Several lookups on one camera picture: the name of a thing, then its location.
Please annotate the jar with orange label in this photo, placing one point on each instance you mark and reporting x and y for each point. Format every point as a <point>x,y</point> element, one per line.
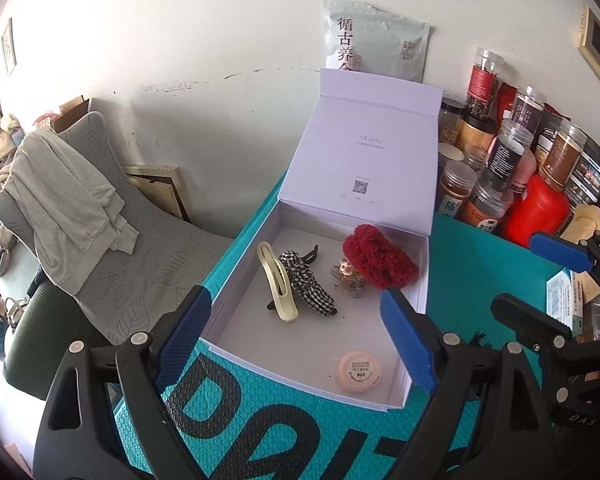
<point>454,187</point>

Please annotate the jar with red label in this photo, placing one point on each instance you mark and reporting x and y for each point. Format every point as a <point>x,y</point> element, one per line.
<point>485,208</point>

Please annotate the teal bubble mailer mat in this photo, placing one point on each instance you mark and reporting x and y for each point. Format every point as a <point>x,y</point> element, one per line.
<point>239,425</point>

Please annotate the white open gift box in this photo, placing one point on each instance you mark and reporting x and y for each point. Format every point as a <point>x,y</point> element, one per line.
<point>358,197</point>

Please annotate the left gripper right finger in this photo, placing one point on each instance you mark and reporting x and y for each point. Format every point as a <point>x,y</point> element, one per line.
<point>485,417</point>

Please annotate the tall jar black label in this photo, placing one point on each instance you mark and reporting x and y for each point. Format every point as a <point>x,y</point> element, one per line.
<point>505,153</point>

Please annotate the gold pearl hair clip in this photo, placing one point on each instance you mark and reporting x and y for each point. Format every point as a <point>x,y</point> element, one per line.
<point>348,278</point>

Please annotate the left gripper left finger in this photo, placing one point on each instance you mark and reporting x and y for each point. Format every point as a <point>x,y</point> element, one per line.
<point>78,438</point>

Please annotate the black hair claw clip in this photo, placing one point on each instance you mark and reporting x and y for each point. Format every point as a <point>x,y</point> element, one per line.
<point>300,259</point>

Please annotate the grey office chair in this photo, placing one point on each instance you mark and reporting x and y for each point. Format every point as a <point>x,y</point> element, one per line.
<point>126,293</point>

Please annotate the grey sweatshirt on chair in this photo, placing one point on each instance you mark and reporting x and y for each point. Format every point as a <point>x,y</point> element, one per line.
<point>75,213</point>

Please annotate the dark red fuzzy scrunchie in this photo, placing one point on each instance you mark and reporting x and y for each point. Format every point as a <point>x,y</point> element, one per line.
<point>383,264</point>

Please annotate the cream yellow hair claw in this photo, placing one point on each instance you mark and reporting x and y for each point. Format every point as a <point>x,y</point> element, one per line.
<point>282,298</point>

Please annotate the tall jar brown spice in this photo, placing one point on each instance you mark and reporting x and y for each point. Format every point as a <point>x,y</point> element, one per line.
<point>560,161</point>

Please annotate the pink round compact case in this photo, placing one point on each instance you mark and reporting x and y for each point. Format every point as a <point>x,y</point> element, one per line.
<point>358,372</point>

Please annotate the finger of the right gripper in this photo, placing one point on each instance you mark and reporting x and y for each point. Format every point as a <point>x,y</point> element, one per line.
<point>583,256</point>
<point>533,328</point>

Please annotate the black snack bag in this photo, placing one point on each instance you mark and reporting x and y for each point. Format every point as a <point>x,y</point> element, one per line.
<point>583,186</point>

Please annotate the teal white medicine box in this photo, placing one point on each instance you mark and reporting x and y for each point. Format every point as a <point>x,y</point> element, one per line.
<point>565,300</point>

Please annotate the brown paper bag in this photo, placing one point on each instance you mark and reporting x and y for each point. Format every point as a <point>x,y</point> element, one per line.
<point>584,223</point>

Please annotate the tall jar dark red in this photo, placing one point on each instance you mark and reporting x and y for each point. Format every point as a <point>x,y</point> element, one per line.
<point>483,83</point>

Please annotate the red cylindrical canister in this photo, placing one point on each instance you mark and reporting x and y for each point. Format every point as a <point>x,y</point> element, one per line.
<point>540,209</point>

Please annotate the silver foil pouch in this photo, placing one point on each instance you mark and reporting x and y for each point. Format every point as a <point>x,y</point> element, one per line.
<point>362,38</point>

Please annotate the white wall switch plate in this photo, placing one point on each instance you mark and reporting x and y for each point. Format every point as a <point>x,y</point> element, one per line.
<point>8,48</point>

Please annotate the black white checkered bow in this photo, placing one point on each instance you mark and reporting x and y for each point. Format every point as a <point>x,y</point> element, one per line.
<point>305,279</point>

